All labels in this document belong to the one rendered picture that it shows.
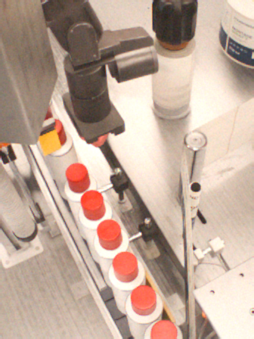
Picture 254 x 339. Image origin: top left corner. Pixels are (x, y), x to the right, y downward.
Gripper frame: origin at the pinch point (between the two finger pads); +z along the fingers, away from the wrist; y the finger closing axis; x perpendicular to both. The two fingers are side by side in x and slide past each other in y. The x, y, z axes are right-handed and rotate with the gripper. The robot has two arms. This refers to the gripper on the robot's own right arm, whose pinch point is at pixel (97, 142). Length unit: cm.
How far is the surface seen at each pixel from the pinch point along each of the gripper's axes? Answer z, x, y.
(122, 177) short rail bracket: 9.7, -2.5, -2.9
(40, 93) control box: -30.5, 8.5, -13.0
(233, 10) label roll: 0.2, -42.0, 18.6
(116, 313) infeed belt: 13.3, 9.8, -24.5
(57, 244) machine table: 18.5, 13.8, -5.5
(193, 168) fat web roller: 0.2, -11.6, -12.1
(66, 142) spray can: -3.1, 5.2, 0.4
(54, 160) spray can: -1.0, 8.0, -0.4
